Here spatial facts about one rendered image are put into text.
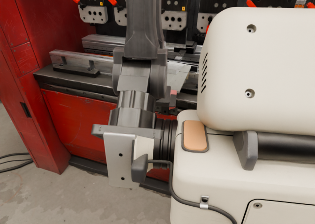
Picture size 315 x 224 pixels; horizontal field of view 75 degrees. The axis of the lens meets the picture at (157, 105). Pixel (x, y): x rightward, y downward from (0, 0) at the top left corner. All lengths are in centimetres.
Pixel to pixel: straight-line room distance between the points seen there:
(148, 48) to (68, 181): 160
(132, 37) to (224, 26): 18
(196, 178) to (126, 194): 146
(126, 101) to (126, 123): 4
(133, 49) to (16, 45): 107
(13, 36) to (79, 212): 119
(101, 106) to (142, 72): 89
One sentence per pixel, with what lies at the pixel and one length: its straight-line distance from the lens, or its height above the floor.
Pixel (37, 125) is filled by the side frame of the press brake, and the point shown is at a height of 54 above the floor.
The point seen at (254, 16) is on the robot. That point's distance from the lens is 27.
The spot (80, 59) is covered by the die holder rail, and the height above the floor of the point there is 95.
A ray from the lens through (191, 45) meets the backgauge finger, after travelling 125.
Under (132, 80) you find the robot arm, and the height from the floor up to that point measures 126.
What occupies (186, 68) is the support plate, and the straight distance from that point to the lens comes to 104.
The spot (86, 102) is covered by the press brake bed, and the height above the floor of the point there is 73.
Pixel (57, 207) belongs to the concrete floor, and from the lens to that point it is 177.
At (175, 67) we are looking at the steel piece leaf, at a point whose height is 100.
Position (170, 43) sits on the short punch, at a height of 110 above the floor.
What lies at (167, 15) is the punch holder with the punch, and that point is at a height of 124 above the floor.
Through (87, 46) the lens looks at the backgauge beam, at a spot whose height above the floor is 93.
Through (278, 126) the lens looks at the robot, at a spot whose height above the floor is 129.
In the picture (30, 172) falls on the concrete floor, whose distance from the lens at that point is 208.
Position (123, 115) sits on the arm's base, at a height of 123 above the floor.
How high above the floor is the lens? 143
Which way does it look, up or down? 35 degrees down
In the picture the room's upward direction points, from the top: straight up
